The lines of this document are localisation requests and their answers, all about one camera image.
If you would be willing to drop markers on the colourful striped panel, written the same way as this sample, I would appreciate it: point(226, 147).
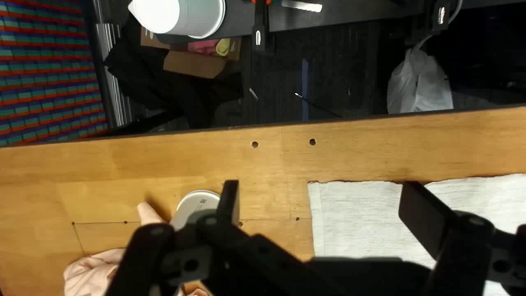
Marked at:
point(44, 71)

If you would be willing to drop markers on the white plastic bag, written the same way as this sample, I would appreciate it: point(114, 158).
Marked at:
point(420, 84)

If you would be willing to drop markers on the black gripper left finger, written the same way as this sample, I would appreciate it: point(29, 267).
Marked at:
point(165, 257)

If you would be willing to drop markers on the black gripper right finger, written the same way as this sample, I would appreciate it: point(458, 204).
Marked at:
point(466, 247)

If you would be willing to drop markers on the white paper cup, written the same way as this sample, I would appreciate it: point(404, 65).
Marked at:
point(192, 206)

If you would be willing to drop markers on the open cardboard box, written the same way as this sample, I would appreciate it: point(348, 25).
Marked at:
point(192, 63)

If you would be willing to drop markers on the pink cloth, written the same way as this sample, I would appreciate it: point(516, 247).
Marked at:
point(88, 272)

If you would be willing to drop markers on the white towel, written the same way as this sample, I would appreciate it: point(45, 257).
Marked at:
point(356, 219)

